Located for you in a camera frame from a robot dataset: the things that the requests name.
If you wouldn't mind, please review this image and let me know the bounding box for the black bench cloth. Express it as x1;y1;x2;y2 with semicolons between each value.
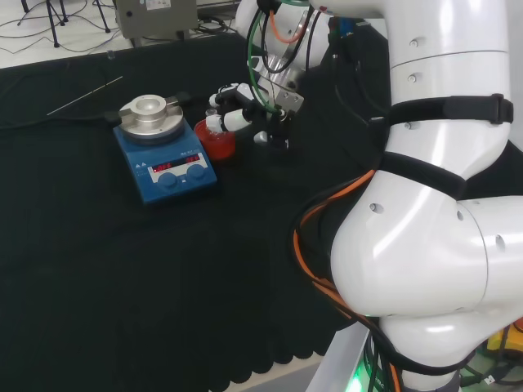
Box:
0;18;523;389

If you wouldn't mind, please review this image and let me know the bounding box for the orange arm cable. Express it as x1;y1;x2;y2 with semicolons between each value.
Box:
293;169;404;392

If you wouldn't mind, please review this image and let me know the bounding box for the heater with blue base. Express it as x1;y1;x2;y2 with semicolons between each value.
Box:
104;92;220;206

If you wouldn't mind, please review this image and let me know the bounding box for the thin glass rod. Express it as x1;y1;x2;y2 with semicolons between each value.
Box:
47;75;123;117

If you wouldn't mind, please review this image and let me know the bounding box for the black heater power cable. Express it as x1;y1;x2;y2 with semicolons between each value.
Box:
0;113;108;131

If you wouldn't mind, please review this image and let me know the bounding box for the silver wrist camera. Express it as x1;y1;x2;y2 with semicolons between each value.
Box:
253;116;293;153

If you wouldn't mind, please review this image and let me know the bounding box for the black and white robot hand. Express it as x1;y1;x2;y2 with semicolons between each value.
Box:
205;81;274;134

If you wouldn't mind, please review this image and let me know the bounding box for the black tripod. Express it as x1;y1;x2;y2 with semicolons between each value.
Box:
18;0;69;48
92;0;112;33

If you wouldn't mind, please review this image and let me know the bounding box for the red flask support ring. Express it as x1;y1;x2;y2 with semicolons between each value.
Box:
193;119;237;161

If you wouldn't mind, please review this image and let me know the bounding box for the black floor cable bundle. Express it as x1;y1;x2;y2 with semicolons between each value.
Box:
198;14;240;35

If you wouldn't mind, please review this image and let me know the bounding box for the clear round-bottom flask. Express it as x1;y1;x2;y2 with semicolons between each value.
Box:
205;107;226;142

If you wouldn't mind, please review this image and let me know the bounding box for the yellow stop button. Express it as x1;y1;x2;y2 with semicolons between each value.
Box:
485;321;523;361

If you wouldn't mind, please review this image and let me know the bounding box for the grey equipment box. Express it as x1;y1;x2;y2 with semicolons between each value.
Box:
114;0;200;41

